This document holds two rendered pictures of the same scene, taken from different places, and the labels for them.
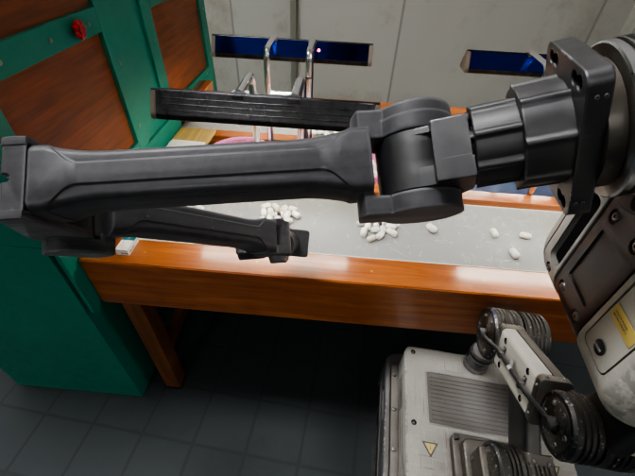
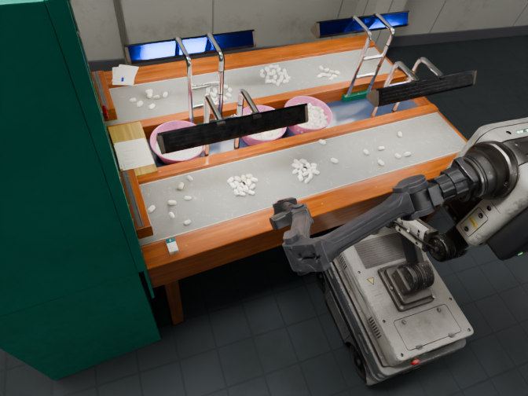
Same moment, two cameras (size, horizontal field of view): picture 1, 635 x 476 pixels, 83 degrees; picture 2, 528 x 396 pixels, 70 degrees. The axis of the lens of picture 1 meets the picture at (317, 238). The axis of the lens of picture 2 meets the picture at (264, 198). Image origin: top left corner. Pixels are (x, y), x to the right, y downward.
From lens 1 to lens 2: 0.91 m
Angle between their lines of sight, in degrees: 26
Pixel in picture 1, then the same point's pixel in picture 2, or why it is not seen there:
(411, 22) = not seen: outside the picture
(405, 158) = (421, 199)
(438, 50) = not seen: outside the picture
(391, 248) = (320, 183)
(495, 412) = (390, 250)
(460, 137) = (438, 192)
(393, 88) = (216, 10)
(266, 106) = (240, 124)
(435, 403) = (364, 258)
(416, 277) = (345, 198)
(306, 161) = (396, 211)
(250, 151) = (380, 215)
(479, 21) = not seen: outside the picture
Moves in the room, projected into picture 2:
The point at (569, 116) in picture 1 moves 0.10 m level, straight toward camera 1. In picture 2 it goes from (466, 185) to (473, 215)
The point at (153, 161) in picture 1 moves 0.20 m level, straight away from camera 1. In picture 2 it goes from (357, 231) to (292, 190)
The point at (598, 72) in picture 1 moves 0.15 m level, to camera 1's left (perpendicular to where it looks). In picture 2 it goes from (474, 180) to (433, 196)
